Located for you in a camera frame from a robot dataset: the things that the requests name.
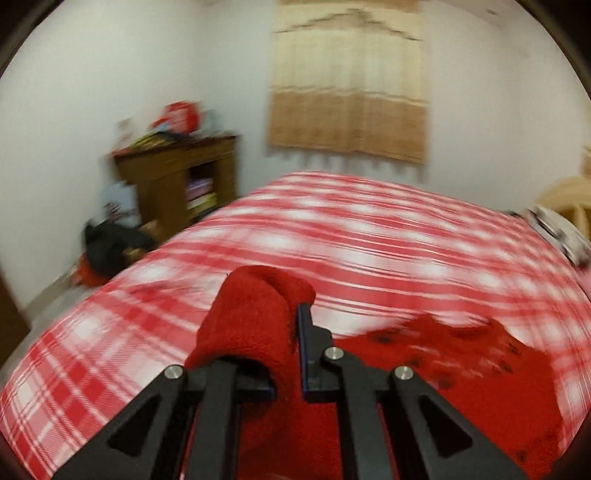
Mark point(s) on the clutter pile on desk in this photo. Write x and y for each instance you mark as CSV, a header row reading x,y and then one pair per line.
x,y
154,140

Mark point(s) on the white and blue bag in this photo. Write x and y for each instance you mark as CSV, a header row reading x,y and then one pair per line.
x,y
121,201

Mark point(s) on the light blue bag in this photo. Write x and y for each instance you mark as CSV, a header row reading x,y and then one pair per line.
x,y
206,121

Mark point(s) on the brown wooden door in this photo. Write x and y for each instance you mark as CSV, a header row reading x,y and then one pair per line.
x,y
10,318

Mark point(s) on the red plaid bed sheet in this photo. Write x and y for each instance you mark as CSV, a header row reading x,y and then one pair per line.
x,y
369,230

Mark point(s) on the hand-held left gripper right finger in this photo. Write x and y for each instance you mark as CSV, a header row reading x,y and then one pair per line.
x,y
303,355

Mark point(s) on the beige patterned curtain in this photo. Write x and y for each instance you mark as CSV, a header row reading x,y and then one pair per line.
x,y
346,83

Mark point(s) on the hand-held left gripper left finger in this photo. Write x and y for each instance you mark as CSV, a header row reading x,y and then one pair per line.
x,y
220,392

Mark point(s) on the folded clothes in desk shelf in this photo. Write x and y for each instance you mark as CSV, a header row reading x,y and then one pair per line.
x,y
201,194

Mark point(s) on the black bag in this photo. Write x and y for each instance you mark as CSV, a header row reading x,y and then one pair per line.
x,y
111,244

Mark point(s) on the brown wooden desk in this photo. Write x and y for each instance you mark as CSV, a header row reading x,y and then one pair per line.
x,y
161,184

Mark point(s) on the red knitted sweater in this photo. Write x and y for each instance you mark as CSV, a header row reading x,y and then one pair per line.
x,y
251,314

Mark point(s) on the red gift bag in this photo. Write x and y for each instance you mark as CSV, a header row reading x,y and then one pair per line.
x,y
178,116

